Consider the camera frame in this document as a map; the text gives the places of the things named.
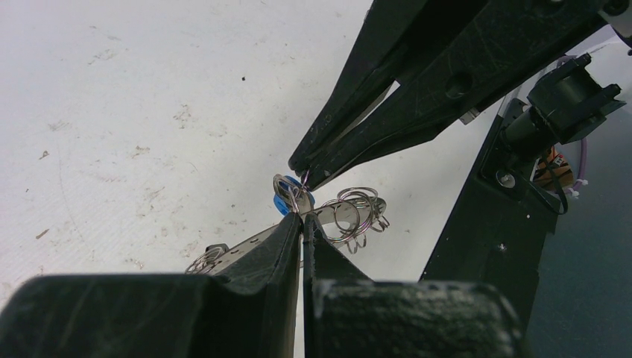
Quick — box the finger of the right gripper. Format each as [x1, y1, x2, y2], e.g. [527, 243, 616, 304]
[288, 1, 427, 173]
[303, 1, 604, 190]

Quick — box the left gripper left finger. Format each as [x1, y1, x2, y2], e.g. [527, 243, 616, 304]
[1, 214, 303, 357]

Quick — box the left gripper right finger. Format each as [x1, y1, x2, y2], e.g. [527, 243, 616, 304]
[303, 215, 528, 357]

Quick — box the key with blue tag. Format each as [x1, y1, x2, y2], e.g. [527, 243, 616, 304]
[273, 174, 315, 216]

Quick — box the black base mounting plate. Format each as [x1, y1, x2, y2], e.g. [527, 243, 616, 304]
[420, 98, 569, 328]

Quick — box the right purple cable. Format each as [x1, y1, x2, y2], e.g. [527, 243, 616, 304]
[565, 138, 590, 198]

